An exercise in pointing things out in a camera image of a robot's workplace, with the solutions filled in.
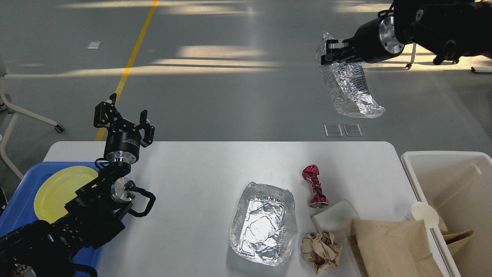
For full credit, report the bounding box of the white paper cup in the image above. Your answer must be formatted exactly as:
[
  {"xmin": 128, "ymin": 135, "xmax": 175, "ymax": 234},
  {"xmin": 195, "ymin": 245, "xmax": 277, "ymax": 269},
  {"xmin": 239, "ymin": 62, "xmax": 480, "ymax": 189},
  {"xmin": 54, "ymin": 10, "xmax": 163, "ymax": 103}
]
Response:
[{"xmin": 407, "ymin": 202, "xmax": 439, "ymax": 228}]

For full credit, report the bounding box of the wooden board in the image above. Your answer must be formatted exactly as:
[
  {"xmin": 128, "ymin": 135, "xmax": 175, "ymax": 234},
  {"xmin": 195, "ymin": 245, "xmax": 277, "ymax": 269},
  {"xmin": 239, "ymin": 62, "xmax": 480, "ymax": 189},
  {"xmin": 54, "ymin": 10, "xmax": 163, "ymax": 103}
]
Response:
[{"xmin": 350, "ymin": 219, "xmax": 443, "ymax": 277}]

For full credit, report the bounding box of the brown paper in bin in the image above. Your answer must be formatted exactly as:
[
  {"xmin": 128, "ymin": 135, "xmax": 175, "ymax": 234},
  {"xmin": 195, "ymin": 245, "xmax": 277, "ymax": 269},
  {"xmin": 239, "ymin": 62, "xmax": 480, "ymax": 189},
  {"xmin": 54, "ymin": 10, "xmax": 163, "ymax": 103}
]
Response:
[{"xmin": 427, "ymin": 200, "xmax": 474, "ymax": 258}]

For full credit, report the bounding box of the crumpled brown paper ball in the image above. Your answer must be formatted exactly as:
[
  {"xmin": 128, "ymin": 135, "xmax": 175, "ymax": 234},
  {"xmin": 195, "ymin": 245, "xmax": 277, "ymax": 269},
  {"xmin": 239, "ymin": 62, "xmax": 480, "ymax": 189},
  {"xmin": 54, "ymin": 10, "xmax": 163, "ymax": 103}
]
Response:
[{"xmin": 301, "ymin": 231, "xmax": 342, "ymax": 275}]

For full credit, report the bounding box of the crushed red soda can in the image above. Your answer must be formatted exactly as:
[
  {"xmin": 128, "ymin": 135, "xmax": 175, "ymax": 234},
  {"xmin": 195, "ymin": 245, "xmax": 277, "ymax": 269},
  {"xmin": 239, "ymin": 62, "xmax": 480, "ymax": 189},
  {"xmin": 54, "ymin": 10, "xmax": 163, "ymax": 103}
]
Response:
[{"xmin": 301, "ymin": 164, "xmax": 329, "ymax": 209}]

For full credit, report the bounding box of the aluminium foil tray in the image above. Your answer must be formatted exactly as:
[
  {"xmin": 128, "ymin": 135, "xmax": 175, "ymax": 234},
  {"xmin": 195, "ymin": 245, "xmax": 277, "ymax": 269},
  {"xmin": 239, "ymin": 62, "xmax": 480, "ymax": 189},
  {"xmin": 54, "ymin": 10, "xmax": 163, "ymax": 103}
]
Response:
[{"xmin": 229, "ymin": 182, "xmax": 298, "ymax": 267}]

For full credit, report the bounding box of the white office chair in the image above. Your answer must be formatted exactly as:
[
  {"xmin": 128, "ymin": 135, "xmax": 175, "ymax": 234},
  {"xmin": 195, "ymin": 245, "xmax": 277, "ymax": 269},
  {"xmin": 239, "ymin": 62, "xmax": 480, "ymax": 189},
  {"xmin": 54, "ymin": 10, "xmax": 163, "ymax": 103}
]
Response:
[{"xmin": 405, "ymin": 0, "xmax": 487, "ymax": 70}]

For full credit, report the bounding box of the white chair base left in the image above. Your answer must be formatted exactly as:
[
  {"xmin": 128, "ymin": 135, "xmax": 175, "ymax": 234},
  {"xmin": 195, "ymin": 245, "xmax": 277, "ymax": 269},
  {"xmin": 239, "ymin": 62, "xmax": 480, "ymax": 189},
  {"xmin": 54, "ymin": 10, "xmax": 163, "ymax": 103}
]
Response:
[{"xmin": 0, "ymin": 59, "xmax": 65, "ymax": 181}]

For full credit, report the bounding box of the white plastic bin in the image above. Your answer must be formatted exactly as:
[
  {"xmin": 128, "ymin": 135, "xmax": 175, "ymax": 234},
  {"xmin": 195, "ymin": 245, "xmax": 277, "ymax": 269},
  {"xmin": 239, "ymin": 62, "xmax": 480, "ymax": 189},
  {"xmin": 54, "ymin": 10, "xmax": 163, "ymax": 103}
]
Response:
[{"xmin": 401, "ymin": 151, "xmax": 492, "ymax": 277}]

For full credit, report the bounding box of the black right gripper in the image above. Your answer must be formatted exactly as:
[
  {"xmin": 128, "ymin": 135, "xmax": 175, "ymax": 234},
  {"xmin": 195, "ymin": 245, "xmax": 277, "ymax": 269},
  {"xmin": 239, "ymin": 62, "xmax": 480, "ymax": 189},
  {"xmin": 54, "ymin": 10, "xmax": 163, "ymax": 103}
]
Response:
[{"xmin": 321, "ymin": 16, "xmax": 405, "ymax": 65}]

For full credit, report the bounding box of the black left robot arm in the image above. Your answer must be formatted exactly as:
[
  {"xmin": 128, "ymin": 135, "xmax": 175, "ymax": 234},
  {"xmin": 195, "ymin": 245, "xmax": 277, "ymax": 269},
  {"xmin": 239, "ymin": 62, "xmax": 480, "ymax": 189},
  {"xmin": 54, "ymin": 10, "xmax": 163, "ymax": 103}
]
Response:
[{"xmin": 1, "ymin": 93, "xmax": 155, "ymax": 277}]

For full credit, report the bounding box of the yellow plastic plate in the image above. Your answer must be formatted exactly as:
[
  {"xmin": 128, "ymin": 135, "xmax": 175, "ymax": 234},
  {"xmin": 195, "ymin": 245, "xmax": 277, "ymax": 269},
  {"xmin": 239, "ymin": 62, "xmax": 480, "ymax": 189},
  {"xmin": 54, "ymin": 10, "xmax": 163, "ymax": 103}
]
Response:
[{"xmin": 33, "ymin": 165, "xmax": 97, "ymax": 224}]

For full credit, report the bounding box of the blue plastic tray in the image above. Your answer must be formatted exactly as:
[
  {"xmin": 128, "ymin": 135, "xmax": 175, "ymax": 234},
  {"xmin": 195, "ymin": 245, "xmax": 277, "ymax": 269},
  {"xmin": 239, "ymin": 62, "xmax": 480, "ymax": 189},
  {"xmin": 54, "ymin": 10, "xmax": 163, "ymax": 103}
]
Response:
[{"xmin": 1, "ymin": 162, "xmax": 100, "ymax": 277}]

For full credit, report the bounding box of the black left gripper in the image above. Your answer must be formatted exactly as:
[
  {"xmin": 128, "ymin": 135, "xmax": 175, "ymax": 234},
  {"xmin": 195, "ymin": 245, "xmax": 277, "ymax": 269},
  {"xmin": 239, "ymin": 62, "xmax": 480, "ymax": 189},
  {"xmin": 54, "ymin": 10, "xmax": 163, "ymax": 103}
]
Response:
[{"xmin": 93, "ymin": 93, "xmax": 155, "ymax": 164}]

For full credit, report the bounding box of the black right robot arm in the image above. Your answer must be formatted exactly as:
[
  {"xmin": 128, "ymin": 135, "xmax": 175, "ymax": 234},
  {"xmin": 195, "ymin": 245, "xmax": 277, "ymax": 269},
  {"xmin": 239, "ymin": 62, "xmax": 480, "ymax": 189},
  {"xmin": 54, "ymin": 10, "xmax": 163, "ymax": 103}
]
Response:
[{"xmin": 320, "ymin": 0, "xmax": 492, "ymax": 65}]

